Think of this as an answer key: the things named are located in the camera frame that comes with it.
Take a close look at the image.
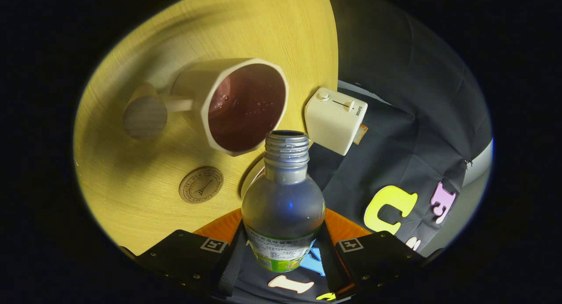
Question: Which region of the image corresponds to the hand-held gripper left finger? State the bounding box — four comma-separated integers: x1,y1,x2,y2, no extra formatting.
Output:
136,209,249,298

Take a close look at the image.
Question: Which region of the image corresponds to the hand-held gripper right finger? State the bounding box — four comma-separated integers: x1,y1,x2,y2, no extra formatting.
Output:
317,209,426,297

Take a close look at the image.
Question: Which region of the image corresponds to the round wooden coaster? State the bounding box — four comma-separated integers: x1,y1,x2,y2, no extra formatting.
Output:
179,166,224,204

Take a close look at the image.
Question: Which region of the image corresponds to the silver bottle with green label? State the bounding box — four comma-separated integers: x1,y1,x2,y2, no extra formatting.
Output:
241,130,326,274

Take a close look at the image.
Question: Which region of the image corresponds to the beige cup with knob handle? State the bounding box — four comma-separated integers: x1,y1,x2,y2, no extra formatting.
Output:
123,58,289,157

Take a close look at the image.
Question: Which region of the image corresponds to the white round plate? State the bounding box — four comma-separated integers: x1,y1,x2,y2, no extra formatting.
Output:
240,157,266,199

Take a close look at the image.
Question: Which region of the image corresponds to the wooden table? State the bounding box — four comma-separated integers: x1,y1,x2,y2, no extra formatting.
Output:
73,0,339,256

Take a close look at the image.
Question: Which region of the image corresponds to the white toaster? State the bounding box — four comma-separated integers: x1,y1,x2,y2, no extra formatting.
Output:
304,87,368,156

